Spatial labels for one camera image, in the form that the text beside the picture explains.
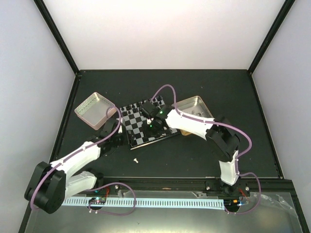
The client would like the black frame post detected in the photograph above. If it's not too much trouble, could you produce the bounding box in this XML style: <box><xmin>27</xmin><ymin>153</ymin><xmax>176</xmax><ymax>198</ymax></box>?
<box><xmin>247</xmin><ymin>0</ymin><xmax>295</xmax><ymax>75</ymax></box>
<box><xmin>34</xmin><ymin>0</ymin><xmax>79</xmax><ymax>74</ymax></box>

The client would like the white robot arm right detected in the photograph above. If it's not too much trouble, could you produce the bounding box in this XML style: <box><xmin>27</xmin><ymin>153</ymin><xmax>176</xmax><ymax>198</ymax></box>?
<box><xmin>139</xmin><ymin>101</ymin><xmax>240</xmax><ymax>196</ymax></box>

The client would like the white slotted cable duct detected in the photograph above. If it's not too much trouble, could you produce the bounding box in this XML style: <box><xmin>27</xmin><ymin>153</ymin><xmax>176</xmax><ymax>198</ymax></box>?
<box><xmin>62</xmin><ymin>197</ymin><xmax>225</xmax><ymax>210</ymax></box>

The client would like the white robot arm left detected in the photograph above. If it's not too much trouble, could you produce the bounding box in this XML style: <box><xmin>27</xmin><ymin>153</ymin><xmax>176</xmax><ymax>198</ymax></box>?
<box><xmin>24</xmin><ymin>118</ymin><xmax>125</xmax><ymax>214</ymax></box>

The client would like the black frame post right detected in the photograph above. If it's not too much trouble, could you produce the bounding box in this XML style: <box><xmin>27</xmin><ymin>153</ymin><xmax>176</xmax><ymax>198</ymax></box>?
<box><xmin>247</xmin><ymin>0</ymin><xmax>295</xmax><ymax>75</ymax></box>

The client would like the pink metal tin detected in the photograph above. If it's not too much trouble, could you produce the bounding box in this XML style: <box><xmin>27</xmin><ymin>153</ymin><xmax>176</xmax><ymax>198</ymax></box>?
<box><xmin>74</xmin><ymin>92</ymin><xmax>117</xmax><ymax>130</ymax></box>

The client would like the gold metal tin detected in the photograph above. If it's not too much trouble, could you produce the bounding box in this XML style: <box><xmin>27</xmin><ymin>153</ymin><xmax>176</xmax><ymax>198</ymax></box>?
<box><xmin>167</xmin><ymin>96</ymin><xmax>214</xmax><ymax>136</ymax></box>

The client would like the black white chessboard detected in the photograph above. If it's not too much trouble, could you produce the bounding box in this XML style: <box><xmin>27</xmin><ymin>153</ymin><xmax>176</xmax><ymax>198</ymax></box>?
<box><xmin>120</xmin><ymin>100</ymin><xmax>180</xmax><ymax>150</ymax></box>

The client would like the black frame post left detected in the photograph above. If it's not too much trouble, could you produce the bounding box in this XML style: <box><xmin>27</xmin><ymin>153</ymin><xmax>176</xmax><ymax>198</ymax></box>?
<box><xmin>34</xmin><ymin>0</ymin><xmax>79</xmax><ymax>74</ymax></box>

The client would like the black front rail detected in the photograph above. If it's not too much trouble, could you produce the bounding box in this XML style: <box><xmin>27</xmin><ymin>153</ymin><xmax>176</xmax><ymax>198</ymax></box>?
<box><xmin>36</xmin><ymin>176</ymin><xmax>294</xmax><ymax>195</ymax></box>

